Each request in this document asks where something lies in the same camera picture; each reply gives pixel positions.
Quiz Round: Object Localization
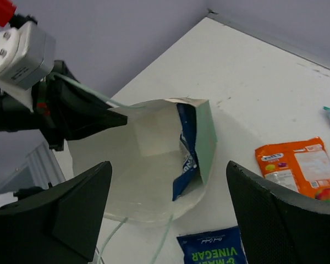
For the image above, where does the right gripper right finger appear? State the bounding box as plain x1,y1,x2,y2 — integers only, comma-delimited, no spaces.
226,161,330,264

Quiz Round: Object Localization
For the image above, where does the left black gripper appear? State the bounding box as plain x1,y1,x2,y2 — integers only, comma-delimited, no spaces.
0,73,128,151

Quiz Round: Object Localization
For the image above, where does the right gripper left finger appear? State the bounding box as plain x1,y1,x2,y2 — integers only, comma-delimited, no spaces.
0,162,112,263

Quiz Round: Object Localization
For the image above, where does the blue green crisps packet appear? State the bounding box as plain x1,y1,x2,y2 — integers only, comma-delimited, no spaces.
177,226,247,264

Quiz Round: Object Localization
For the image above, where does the orange snack packet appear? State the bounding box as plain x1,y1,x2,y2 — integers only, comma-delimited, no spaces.
255,137,330,203

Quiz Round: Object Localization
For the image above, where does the green printed paper bag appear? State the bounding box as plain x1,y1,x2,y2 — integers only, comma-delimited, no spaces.
54,97,217,228

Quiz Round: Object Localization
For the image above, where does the blue silver tortilla chips packet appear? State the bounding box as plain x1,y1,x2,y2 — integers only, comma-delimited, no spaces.
172,103,199,201

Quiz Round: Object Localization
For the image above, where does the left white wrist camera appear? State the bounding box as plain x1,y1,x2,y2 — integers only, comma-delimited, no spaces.
0,21,56,111

